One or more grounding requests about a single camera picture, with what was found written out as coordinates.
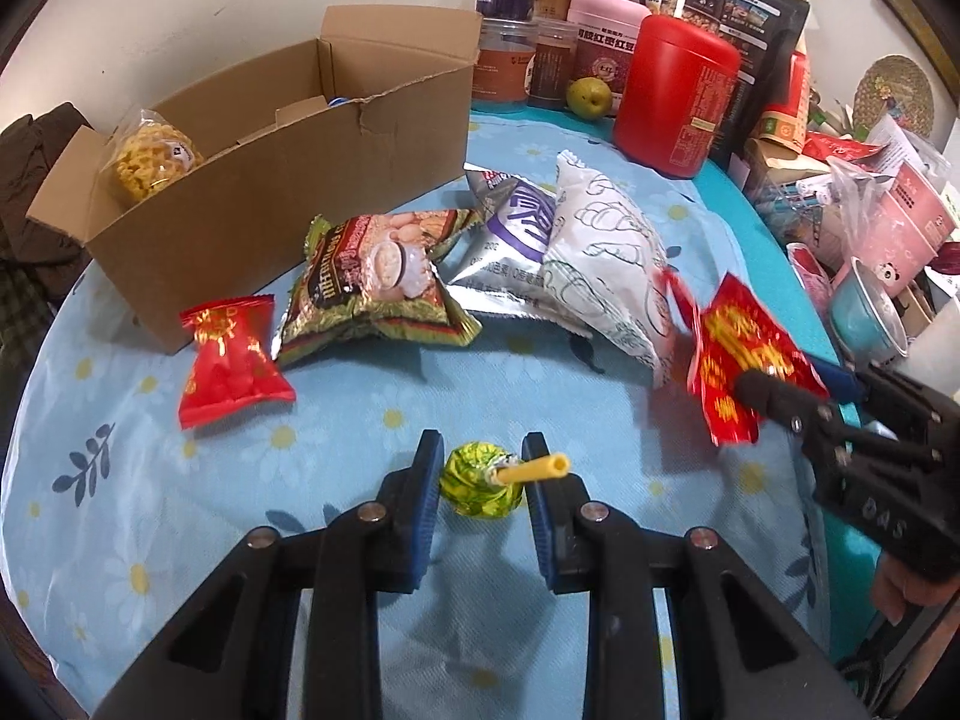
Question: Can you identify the person's right hand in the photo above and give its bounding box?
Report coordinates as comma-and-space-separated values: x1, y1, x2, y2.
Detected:
871, 553, 958, 626

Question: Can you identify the silver purple snack bag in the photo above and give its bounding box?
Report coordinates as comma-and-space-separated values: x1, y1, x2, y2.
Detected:
444, 163, 592, 338

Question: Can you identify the dark brown clothes pile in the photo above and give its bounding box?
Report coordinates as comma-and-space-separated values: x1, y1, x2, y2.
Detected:
0, 102, 96, 317

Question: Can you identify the blue floral tablecloth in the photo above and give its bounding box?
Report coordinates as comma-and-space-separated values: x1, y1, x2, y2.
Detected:
2, 114, 877, 718

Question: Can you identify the green lollipop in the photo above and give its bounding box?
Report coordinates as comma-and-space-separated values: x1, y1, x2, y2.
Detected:
439, 442, 571, 520

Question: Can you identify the red gold snack packet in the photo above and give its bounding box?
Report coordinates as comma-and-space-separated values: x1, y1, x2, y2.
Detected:
665, 270, 828, 445

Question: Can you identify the black standing snack pouch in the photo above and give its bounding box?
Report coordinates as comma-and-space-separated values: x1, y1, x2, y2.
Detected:
709, 0, 809, 169

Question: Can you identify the waffle snack clear packet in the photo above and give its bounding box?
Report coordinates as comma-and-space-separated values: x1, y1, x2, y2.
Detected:
96, 107, 203, 208

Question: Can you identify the metal bowl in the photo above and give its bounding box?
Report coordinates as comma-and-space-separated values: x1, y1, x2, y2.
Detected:
828, 257, 908, 366

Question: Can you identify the small red snack packet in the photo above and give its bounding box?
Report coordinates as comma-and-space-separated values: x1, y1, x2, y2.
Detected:
178, 294, 296, 431

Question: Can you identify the red plastic canister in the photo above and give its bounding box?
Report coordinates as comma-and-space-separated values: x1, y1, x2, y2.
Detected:
613, 15, 740, 179

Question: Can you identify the green apple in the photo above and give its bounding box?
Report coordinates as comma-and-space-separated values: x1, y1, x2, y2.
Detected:
566, 76, 613, 122

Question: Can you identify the white printed bread bag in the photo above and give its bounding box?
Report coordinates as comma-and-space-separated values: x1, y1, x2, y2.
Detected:
540, 149, 675, 387

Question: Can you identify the pink lidded jar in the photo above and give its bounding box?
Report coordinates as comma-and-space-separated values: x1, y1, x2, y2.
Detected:
566, 0, 651, 115

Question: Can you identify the green brown snack bag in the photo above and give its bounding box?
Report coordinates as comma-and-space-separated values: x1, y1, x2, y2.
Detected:
272, 208, 482, 367

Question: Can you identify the orange powder clear jar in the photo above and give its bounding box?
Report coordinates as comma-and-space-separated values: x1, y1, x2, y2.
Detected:
472, 18, 537, 106

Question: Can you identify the brown spice clear jar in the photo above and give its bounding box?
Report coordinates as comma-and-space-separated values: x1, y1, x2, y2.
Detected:
527, 18, 578, 109

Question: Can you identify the brown cardboard box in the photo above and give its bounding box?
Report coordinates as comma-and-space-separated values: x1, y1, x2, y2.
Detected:
28, 5, 482, 353

